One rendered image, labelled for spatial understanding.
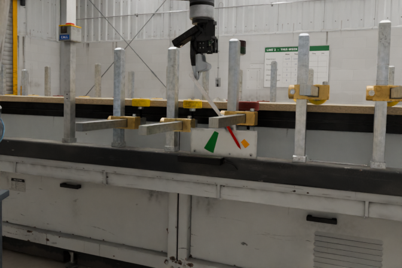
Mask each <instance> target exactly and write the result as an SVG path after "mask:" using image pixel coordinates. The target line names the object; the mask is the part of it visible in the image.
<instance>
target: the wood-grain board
mask: <svg viewBox="0 0 402 268"><path fill-rule="evenodd" d="M0 101H9V102H43V103H64V96H20V95H0ZM75 103H77V104H95V105H113V103H114V98H88V97H75ZM213 103H214V104H215V105H216V107H217V108H218V109H227V101H225V102H223V101H213ZM125 105H129V106H132V98H125ZM150 106H163V107H167V99H150ZM178 107H181V108H183V100H178ZM202 108H212V107H211V105H210V104H209V102H208V101H207V100H203V101H202ZM259 110H267V111H296V103H289V102H259ZM307 112H335V113H353V114H374V105H357V104H333V103H323V104H320V105H315V104H312V103H307ZM387 115H402V106H401V105H395V106H391V107H387Z"/></svg>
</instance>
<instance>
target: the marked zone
mask: <svg viewBox="0 0 402 268"><path fill-rule="evenodd" d="M218 134H219V133H218V132H216V131H214V133H213V134H212V136H211V137H210V139H209V141H208V142H207V144H206V145H205V147H204V149H206V150H208V151H210V152H212V153H214V149H215V145H216V142H217V138H218Z"/></svg>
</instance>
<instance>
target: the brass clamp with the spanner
mask: <svg viewBox="0 0 402 268"><path fill-rule="evenodd" d="M220 113H221V114H224V115H234V114H245V123H241V124H235V125H246V126H255V125H257V122H258V112H249V111H221V112H220Z"/></svg>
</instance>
